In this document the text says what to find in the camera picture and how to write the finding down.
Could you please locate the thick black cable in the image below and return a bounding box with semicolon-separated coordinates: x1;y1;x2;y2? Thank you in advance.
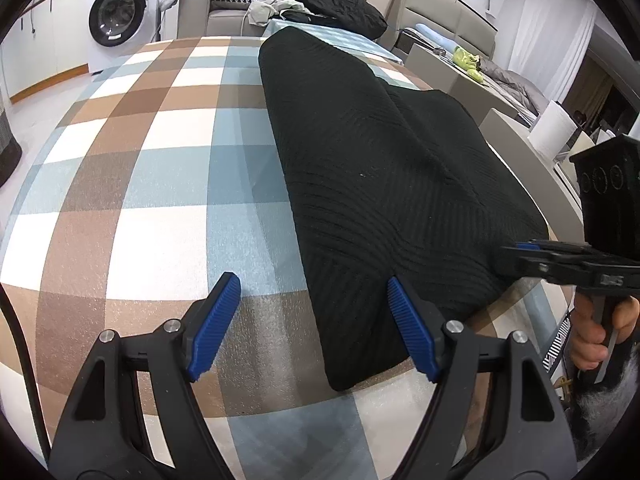
0;280;53;456

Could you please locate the beige box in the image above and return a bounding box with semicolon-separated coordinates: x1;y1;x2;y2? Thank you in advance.
405;42;531;126

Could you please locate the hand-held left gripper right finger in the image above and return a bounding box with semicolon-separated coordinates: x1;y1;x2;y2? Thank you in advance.
386;275;576;480

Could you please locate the green toy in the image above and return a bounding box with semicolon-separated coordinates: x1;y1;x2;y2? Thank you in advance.
452;46;486;82

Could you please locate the black knit sweater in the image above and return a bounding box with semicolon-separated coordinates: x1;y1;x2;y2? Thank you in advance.
259;27;551;392

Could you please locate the light blue pillow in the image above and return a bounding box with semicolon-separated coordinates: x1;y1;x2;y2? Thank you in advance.
415;22;458;51

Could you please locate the person's right hand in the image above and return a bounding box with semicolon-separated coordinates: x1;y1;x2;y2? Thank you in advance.
570;292;640;371

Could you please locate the black quilted jacket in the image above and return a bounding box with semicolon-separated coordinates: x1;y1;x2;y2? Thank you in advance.
279;0;390;40

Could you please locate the white paper towel roll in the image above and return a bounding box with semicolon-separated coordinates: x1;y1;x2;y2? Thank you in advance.
527;100;576;161

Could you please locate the white kitchen cabinet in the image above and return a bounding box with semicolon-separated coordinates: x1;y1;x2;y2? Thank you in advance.
0;0;93;103

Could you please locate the light grey garment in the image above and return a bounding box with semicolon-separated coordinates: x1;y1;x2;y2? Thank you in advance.
247;0;301;28

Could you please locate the grey duvet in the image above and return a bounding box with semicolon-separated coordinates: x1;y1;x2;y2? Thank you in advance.
477;55;546;116

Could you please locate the woven laundry basket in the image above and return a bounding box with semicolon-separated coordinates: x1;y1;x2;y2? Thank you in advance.
0;100;23;186

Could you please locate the checked tablecloth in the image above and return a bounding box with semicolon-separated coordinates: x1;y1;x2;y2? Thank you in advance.
0;25;576;480

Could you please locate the person's right forearm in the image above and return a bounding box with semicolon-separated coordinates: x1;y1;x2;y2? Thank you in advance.
570;340;640;466

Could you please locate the teal checked cloth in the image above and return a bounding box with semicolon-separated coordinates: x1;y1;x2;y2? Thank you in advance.
262;17;406;63

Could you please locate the white curtain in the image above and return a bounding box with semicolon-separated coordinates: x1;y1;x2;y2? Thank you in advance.
505;0;596;106

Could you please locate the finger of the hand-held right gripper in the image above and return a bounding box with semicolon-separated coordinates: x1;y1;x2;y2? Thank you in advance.
500;247;581;281
515;240;593;256

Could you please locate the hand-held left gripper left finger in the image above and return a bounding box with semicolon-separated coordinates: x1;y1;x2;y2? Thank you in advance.
50;271;242;480

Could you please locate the grey sofa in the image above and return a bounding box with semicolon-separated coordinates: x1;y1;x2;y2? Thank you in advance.
177;0;401;56

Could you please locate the black white striped bag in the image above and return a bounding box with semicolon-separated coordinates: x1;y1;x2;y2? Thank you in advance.
542;310;576;376

